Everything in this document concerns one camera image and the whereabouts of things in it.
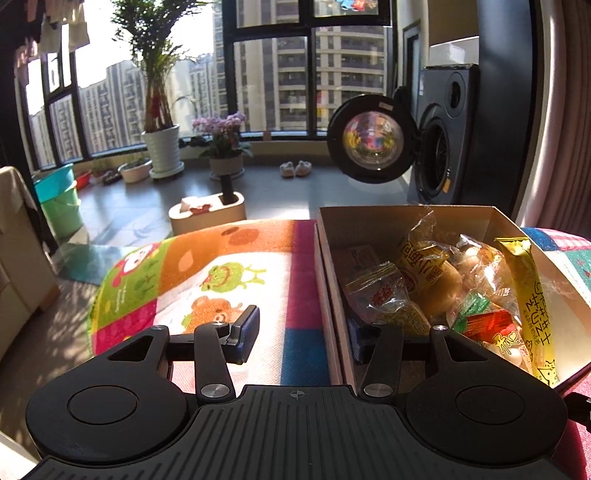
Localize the white cardboard box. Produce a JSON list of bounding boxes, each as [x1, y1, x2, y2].
[[314, 205, 591, 393]]

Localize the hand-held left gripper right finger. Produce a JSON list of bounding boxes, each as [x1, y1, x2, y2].
[[353, 323, 511, 398]]

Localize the hanging clothes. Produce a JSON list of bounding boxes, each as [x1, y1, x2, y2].
[[14, 0, 90, 70]]

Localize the beige planter bowl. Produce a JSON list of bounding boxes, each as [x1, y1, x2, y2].
[[117, 158, 153, 184]]

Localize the bread bag with yellow label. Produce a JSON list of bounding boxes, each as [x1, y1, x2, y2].
[[397, 210, 465, 319]]

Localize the yellow stick snack packet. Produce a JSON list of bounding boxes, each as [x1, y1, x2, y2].
[[494, 237, 559, 386]]

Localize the clear bag of round bread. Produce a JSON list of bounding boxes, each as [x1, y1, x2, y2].
[[455, 234, 515, 301]]

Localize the teal plastic basin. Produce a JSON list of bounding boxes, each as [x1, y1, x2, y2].
[[34, 164, 77, 204]]

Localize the green plastic bucket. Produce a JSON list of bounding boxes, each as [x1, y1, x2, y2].
[[41, 187, 84, 238]]

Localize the green snack bag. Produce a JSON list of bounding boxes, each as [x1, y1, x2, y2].
[[448, 292, 536, 370]]

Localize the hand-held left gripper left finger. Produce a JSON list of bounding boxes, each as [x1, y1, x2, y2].
[[106, 305, 260, 403]]

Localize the beige cabinet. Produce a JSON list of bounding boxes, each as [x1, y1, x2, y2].
[[0, 166, 61, 361]]

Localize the wooden tissue holder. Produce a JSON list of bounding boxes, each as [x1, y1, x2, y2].
[[168, 191, 246, 236]]

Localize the pink orchid in pot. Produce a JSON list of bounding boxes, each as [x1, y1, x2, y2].
[[191, 111, 252, 181]]

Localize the grey washing machine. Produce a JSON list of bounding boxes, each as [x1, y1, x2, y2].
[[327, 65, 481, 206]]

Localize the cartoon animal printed blanket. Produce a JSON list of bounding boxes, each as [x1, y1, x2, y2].
[[88, 219, 591, 480]]

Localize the pink printed flat box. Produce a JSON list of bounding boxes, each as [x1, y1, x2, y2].
[[332, 244, 393, 365]]

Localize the tall plant in white pot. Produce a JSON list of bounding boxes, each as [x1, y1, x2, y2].
[[111, 0, 208, 178]]

